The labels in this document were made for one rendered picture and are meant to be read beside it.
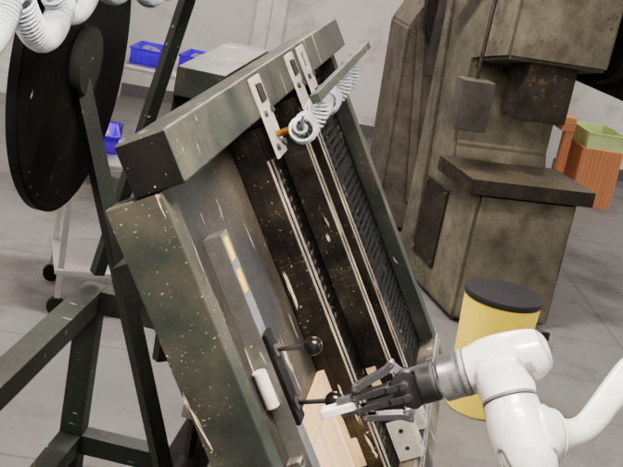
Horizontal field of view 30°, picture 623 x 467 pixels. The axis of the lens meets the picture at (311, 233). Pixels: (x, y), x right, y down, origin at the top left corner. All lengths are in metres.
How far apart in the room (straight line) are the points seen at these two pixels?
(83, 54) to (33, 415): 2.51
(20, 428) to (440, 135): 3.62
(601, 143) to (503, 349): 8.87
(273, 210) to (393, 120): 5.96
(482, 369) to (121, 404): 3.39
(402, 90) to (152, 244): 6.59
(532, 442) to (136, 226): 0.78
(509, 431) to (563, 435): 0.10
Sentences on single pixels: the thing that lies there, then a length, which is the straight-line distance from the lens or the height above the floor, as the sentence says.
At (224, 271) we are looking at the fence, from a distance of 2.25.
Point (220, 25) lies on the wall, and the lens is 11.79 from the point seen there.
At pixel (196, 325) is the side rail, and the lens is 2.03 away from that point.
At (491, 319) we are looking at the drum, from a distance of 5.68.
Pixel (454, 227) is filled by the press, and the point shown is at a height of 0.54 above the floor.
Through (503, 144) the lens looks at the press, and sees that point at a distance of 7.45.
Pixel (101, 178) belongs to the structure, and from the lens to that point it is 3.06.
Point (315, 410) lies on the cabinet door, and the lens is 2.58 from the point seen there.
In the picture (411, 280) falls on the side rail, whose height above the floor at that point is 1.10.
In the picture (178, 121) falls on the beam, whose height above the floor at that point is 1.95.
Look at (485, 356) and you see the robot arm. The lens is 2.13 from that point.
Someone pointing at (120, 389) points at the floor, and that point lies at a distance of 5.48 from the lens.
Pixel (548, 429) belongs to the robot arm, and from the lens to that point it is 2.10.
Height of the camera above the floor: 2.39
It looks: 17 degrees down
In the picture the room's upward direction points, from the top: 11 degrees clockwise
